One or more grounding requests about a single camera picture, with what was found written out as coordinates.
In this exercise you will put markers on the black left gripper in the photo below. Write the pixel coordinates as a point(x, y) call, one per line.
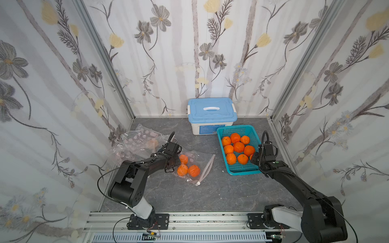
point(175, 156)

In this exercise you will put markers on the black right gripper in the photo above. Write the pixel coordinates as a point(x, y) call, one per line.
point(258, 158)

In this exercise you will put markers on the clear zip-top bag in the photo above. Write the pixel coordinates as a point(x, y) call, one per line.
point(132, 145)
point(203, 160)

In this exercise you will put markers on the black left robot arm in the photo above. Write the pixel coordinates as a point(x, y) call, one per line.
point(128, 185)

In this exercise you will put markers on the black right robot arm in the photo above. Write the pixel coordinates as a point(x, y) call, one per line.
point(321, 219)

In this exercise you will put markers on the round cork coaster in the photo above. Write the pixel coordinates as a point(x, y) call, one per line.
point(152, 144)

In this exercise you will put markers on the teal plastic basket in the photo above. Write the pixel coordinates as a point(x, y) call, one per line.
point(242, 130)

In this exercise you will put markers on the blue lidded storage box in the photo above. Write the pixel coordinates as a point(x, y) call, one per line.
point(206, 115)

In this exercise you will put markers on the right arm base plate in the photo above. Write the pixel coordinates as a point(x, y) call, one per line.
point(262, 221)

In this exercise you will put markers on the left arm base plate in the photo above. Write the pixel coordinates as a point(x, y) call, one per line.
point(154, 222)

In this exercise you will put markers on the white slotted cable duct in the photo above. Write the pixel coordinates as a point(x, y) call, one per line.
point(183, 237)

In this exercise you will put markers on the aluminium mounting rail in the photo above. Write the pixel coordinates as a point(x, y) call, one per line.
point(189, 222)

